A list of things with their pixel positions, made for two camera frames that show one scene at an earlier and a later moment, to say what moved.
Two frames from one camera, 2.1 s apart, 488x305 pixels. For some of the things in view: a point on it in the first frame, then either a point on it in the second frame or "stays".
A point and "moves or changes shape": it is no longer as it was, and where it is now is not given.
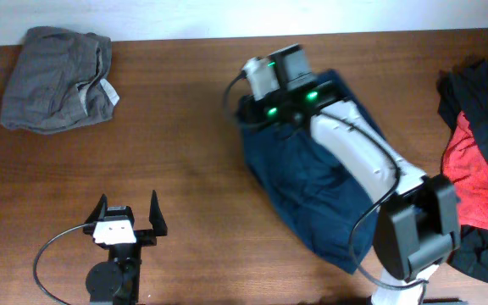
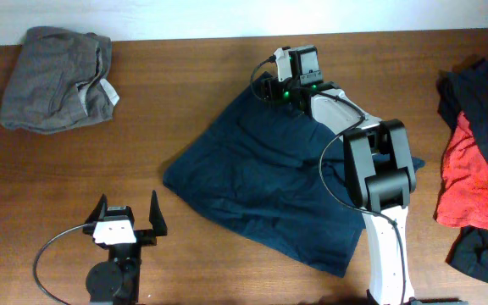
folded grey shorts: x=58 y=80 stays
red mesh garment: x=481 y=193 stays
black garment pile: x=484 y=91 stays
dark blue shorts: x=335 y=214 moves or changes shape
